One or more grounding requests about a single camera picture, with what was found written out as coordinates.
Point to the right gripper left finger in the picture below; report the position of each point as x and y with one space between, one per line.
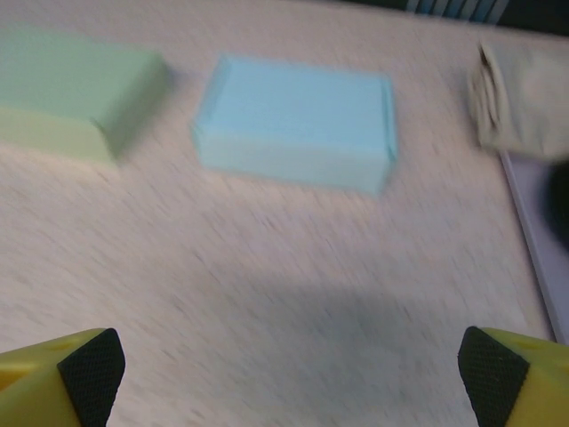
53 382

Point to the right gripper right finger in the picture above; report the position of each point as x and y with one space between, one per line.
515 382

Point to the light green paper box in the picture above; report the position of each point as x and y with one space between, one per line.
66 98

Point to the light blue paper box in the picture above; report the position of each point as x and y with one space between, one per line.
293 124

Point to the lilac plastic tray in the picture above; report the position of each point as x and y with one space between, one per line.
533 231

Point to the black saucer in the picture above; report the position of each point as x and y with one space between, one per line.
558 204

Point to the beige folded cloth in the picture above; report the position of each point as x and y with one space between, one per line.
524 102

